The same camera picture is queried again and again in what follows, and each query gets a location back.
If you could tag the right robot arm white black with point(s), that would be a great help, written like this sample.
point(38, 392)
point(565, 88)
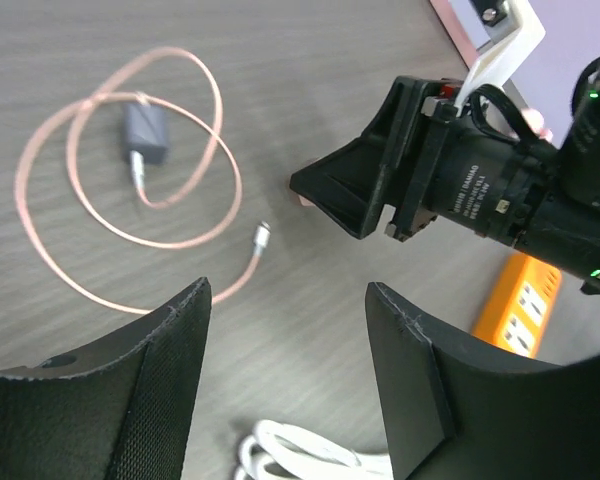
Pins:
point(475, 162)

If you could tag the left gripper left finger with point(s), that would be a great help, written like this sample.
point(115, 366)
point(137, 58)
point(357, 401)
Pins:
point(119, 407)

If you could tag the grey usb charger adapter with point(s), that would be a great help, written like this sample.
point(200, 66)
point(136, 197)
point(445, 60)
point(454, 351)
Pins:
point(146, 132)

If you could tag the pink white power strip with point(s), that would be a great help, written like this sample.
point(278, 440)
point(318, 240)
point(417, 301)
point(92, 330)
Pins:
point(460, 30)

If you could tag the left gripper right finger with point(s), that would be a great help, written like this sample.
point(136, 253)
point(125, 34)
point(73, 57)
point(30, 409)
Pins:
point(456, 407)

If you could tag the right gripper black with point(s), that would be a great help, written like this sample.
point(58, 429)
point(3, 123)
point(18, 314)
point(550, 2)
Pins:
point(342, 183)

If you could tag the orange power strip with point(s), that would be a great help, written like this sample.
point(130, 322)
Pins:
point(519, 306)

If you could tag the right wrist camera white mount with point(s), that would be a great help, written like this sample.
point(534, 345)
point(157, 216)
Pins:
point(495, 16)

